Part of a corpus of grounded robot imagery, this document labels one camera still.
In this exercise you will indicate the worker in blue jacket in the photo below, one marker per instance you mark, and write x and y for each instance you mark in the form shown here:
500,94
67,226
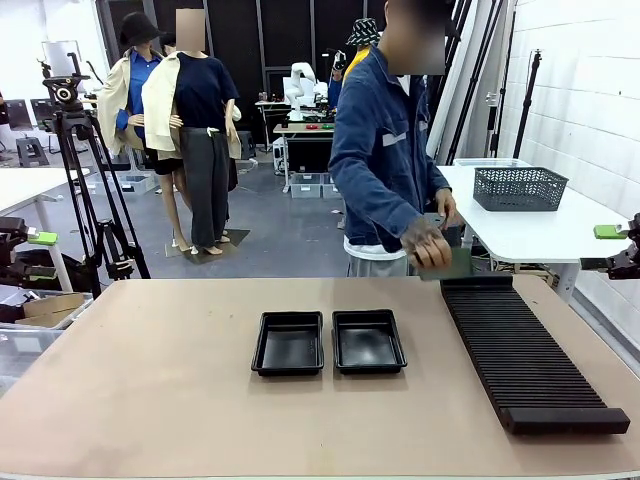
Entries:
370,150

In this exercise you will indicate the black bag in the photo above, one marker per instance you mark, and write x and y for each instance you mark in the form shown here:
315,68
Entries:
70,270

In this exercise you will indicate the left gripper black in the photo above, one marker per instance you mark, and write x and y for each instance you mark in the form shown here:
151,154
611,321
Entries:
10,235

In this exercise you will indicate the thin black clamp stand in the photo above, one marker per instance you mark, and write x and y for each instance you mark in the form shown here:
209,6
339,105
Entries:
494,125

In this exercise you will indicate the mannequin with black hat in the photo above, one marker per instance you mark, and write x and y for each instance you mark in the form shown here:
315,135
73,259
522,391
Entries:
112,100

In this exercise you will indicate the background work table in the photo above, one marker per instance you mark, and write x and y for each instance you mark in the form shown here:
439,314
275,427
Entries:
300,128

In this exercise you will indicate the black slotted board rack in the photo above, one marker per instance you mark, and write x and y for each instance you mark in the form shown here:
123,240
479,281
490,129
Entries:
520,350

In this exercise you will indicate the small black stool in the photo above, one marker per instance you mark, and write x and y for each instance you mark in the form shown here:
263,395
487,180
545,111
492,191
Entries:
246,142

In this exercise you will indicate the background person in blue shirt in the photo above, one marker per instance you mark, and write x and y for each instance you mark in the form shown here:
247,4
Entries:
334,90

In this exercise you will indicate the black camera tripod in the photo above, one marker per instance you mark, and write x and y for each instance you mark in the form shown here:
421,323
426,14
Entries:
64,94

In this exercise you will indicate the small white background robot arm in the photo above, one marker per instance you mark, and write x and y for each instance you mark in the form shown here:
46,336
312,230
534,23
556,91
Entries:
295,95

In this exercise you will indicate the grey woven plastic basket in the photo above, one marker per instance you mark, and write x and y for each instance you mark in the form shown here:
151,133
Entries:
520,190

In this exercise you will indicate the mannequin with navy tee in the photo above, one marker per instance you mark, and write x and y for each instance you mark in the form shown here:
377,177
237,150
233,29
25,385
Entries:
205,90

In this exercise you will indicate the white leaning panels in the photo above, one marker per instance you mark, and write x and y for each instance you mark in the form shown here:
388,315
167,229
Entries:
480,75

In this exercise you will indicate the black ESD tray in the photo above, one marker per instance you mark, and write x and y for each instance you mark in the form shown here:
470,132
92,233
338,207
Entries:
290,345
367,345

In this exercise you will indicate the large clear plastic bin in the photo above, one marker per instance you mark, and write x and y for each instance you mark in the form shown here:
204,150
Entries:
30,345

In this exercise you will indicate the worker's right forearm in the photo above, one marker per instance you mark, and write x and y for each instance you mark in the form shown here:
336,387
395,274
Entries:
380,215

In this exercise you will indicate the white desk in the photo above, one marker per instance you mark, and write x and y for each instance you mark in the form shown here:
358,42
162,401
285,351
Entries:
30,185

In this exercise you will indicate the worker's left forearm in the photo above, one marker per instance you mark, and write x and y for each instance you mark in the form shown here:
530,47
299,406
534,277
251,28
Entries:
436,175

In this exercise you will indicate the white side table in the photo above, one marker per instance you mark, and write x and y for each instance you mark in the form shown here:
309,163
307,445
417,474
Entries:
525,235

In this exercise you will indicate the clear floor storage bin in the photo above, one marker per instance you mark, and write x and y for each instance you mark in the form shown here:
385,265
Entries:
142,184

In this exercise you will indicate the black light stand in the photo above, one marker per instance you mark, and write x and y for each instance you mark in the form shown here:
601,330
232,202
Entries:
531,90

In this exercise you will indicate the white computer tower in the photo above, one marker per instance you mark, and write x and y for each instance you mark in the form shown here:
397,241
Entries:
280,155

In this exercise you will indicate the worker's left hand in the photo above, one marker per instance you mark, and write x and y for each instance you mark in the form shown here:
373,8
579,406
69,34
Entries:
450,207

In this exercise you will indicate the clear plastic bin with lid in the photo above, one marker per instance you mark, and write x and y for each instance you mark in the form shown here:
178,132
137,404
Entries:
490,162

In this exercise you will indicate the bystander in black shirt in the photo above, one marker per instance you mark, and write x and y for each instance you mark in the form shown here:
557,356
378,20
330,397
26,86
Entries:
3,110

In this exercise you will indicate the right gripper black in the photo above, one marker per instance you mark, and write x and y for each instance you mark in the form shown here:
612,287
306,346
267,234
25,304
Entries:
631,255

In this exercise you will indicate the dark mannequin base plate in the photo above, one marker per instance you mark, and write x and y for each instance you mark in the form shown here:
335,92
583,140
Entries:
235,237

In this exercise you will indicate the dark computer monitor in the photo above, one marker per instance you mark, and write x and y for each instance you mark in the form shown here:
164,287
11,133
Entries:
17,115

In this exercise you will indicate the clear plastic storage box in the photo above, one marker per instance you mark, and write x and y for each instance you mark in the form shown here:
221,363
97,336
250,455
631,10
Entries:
306,189
331,189

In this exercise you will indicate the brown cardboard box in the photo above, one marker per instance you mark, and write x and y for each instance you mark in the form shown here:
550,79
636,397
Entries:
50,305

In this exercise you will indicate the black step stool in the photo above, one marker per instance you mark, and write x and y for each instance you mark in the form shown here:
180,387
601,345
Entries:
31,142

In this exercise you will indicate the small whiteboard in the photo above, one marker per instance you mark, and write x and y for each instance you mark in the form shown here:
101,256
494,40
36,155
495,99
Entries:
55,55

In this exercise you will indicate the worker's right hand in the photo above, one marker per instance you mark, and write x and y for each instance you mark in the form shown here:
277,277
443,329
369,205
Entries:
430,245

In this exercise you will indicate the mannequin with yellow jacket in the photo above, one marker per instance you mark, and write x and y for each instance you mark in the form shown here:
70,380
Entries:
362,32

